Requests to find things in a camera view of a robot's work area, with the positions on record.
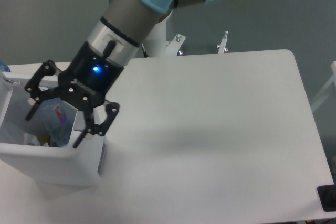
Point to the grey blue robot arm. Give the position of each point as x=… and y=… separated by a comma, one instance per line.
x=128, y=23

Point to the white frame at right edge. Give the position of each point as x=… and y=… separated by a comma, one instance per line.
x=325, y=91

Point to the white trash can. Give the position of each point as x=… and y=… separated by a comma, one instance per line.
x=79, y=166

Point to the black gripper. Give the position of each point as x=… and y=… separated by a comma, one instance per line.
x=90, y=74

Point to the trash inside can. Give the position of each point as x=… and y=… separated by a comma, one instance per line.
x=32, y=140

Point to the clear plastic bottle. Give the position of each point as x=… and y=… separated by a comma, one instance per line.
x=57, y=121

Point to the black device at table edge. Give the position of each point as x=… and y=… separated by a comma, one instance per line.
x=327, y=197

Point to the blue object at left edge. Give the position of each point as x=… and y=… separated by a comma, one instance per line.
x=4, y=67

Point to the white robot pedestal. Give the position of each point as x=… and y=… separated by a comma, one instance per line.
x=156, y=43

